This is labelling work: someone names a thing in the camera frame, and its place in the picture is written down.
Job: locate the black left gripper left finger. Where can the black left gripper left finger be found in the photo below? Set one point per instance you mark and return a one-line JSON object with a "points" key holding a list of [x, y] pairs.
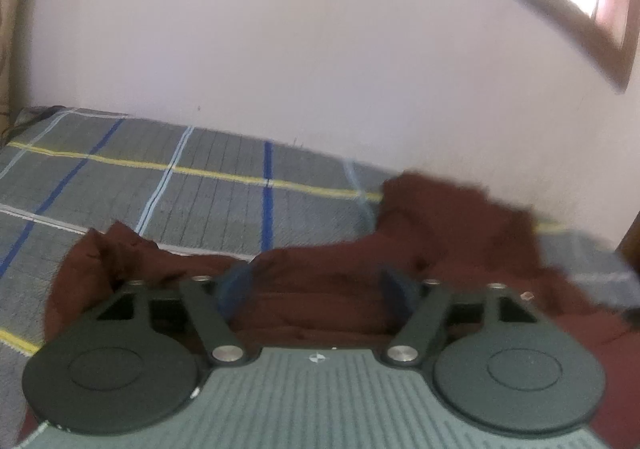
{"points": [[139, 357]]}

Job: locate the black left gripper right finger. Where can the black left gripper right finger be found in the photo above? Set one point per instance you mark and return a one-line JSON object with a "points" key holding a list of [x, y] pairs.
{"points": [[491, 357]]}

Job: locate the maroon puffer jacket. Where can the maroon puffer jacket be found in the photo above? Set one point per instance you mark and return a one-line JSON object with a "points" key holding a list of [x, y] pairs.
{"points": [[431, 229]]}

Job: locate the grey plaid bed sheet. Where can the grey plaid bed sheet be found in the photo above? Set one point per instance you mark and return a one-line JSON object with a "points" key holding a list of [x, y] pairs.
{"points": [[191, 191]]}

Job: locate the floral beige curtain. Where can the floral beige curtain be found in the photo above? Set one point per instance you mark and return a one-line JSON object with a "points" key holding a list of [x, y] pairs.
{"points": [[10, 29]]}

